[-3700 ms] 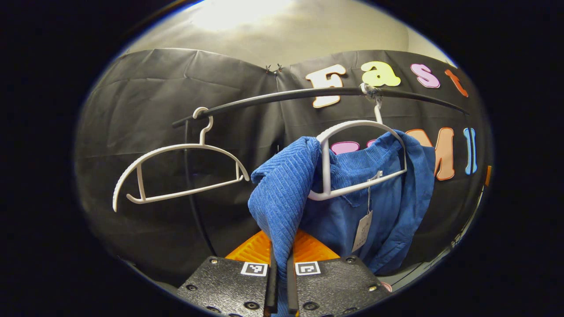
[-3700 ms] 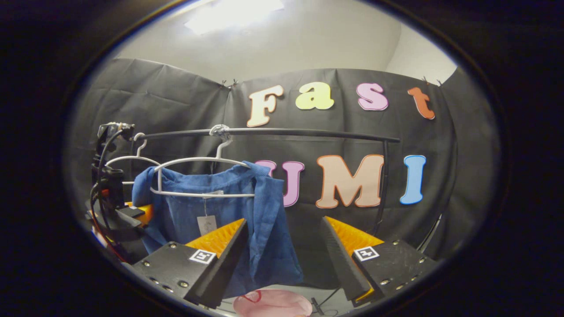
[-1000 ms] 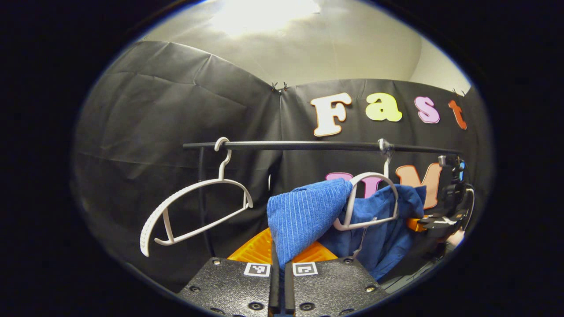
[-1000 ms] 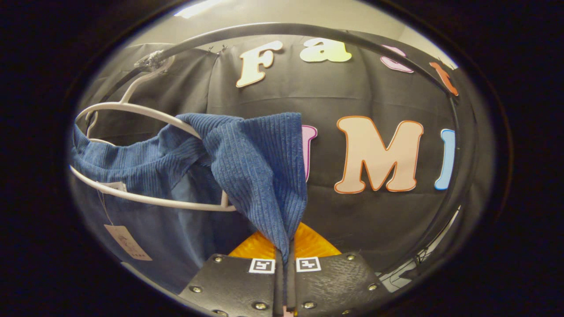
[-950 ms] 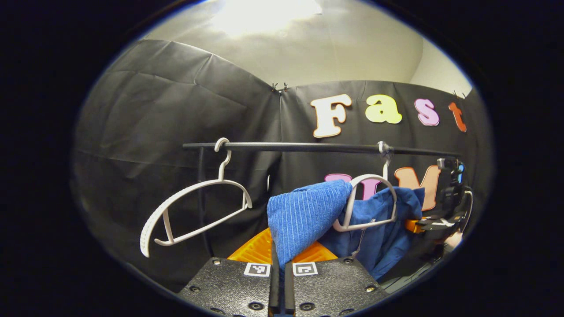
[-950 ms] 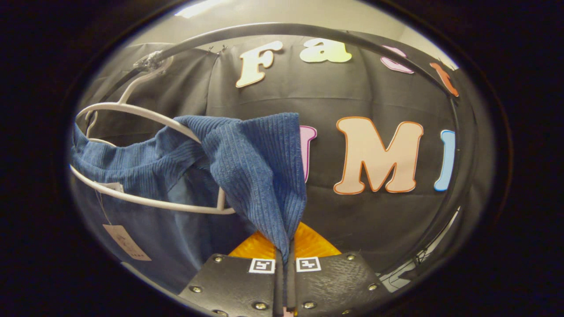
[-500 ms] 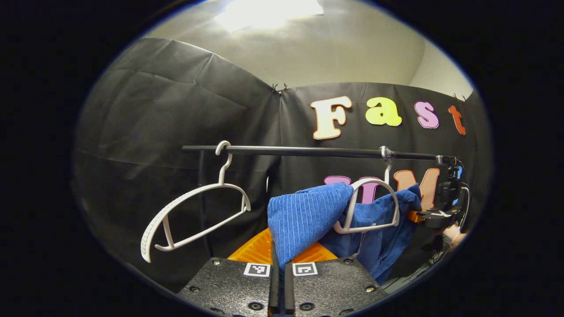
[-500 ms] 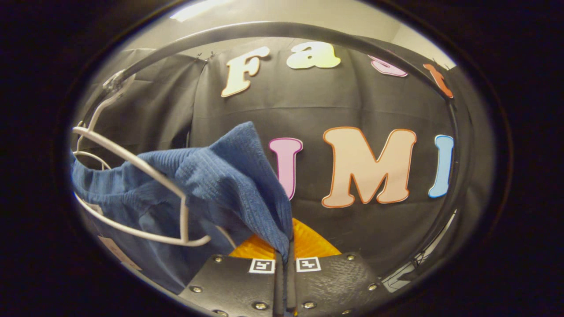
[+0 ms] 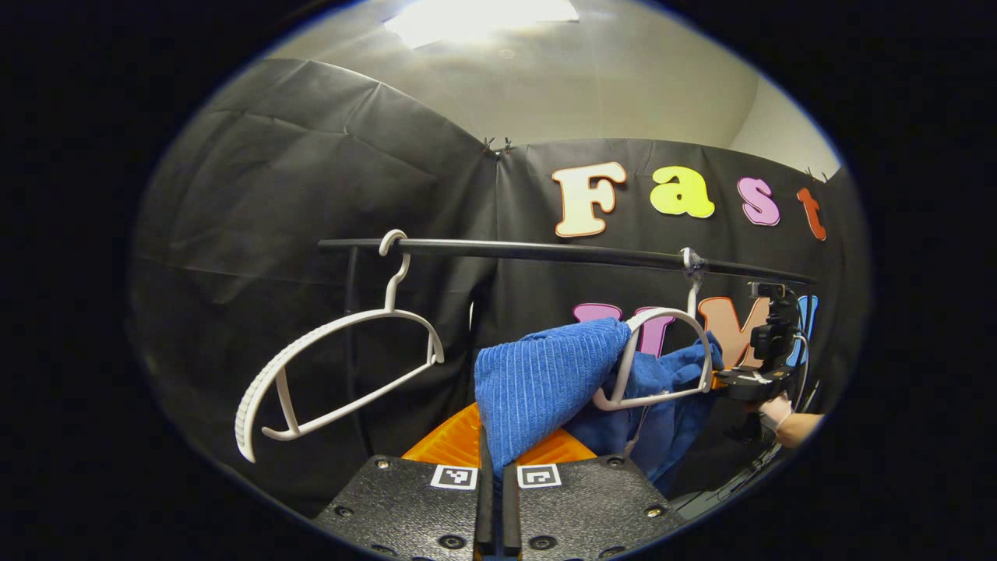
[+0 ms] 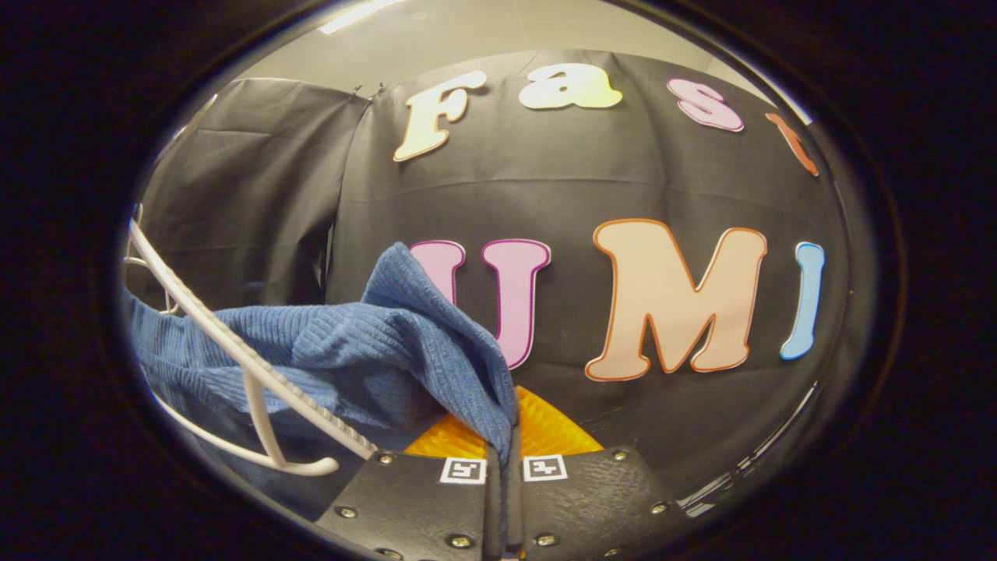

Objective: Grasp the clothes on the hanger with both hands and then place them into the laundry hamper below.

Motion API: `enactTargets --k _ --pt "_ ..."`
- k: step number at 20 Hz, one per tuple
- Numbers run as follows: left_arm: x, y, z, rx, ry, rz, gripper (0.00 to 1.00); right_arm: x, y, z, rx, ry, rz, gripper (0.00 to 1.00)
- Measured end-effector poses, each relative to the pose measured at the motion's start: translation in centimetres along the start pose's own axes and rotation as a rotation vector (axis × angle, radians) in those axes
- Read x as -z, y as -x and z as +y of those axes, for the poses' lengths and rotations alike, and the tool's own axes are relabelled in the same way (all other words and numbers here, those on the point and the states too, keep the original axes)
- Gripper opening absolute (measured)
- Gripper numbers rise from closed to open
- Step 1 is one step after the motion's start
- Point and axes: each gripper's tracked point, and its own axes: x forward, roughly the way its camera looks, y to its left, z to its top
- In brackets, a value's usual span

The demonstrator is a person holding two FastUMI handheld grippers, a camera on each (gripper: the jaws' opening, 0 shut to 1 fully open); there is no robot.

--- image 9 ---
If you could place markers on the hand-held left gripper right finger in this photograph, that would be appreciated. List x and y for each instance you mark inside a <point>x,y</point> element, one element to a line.
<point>592,506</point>

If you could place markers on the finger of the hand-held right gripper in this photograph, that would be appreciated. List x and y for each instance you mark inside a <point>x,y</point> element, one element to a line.
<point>752,383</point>

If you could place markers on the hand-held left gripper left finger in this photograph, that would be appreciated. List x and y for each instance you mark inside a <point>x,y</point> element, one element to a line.
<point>405,506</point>

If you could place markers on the blue ribbed garment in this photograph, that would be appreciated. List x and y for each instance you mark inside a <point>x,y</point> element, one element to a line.
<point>545,382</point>

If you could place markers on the white hanger with taped hook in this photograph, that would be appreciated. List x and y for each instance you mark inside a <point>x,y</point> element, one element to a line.
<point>625,362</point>

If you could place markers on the white plastic hanger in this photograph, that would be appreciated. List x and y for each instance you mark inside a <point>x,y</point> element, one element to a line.
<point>248,413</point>

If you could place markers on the black clothes rack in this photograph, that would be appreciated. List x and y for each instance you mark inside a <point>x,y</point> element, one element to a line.
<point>545,252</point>

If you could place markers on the black backdrop cloth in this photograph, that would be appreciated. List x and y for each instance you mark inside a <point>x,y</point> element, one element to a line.
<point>273,195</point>

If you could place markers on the ceiling light panel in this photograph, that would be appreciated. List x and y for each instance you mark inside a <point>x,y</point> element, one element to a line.
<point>483,19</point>

